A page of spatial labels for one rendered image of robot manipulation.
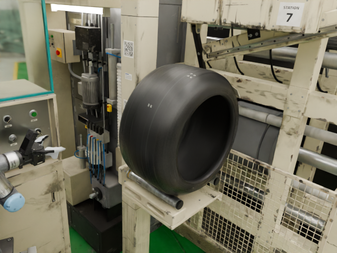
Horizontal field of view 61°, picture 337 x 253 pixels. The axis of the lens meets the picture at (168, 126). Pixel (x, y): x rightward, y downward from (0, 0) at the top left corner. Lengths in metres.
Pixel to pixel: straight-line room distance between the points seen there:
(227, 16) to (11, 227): 1.47
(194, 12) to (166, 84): 0.46
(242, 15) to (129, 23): 0.49
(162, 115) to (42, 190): 0.90
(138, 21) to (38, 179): 0.95
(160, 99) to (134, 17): 0.43
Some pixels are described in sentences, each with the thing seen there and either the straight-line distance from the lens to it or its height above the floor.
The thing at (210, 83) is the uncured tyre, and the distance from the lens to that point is 1.16.
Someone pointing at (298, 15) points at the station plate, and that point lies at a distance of 1.20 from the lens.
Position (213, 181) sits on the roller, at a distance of 1.47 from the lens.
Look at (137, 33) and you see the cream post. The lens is 1.34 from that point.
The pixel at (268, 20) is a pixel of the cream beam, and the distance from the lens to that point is 1.25.
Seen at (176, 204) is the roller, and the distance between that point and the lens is 1.29.
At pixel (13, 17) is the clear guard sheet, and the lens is 1.45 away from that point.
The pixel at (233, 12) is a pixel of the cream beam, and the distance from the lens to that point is 1.32.
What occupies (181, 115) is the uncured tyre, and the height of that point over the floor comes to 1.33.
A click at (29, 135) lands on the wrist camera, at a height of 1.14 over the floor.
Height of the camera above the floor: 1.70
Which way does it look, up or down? 22 degrees down
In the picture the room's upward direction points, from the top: 3 degrees clockwise
